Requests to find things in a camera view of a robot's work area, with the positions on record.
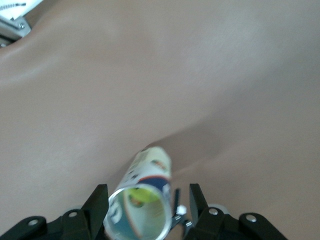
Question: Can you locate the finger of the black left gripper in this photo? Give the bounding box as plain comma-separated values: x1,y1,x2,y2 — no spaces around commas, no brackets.
172,188,193,230

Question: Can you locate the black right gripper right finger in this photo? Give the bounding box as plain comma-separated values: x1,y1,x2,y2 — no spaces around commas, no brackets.
189,183,288,240

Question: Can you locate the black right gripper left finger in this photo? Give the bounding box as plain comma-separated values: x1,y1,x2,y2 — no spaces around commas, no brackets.
0,184,110,240

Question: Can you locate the yellow tennis ball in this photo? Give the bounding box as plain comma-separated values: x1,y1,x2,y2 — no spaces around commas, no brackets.
126,186,161,209

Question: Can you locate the clear tennis ball can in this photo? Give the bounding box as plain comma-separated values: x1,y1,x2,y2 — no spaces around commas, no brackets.
103,146,173,240

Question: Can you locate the metal table clamp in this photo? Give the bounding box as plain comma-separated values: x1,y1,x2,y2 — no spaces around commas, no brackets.
0,13,32,48

